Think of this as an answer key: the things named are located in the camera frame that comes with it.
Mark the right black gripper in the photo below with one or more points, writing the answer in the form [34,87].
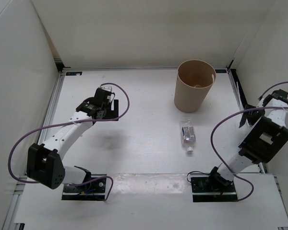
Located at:
[251,120]

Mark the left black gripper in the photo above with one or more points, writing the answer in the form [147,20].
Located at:
[114,114]

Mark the clear bottle white orange label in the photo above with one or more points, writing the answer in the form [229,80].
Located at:
[188,137]

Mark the orange plastic bottle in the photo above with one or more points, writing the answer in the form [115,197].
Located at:
[194,78]

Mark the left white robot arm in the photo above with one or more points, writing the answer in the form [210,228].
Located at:
[44,161]

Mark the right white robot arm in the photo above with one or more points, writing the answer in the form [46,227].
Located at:
[267,135]

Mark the brown cardboard bin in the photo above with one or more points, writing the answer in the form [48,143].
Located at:
[187,98]

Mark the white front board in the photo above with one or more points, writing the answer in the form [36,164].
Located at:
[154,202]

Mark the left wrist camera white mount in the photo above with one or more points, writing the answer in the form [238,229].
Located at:
[106,88]

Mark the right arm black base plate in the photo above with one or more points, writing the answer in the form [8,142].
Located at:
[203,191]

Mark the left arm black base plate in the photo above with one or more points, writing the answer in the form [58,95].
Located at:
[95,191]

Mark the aluminium table frame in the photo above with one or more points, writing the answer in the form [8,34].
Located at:
[146,140]

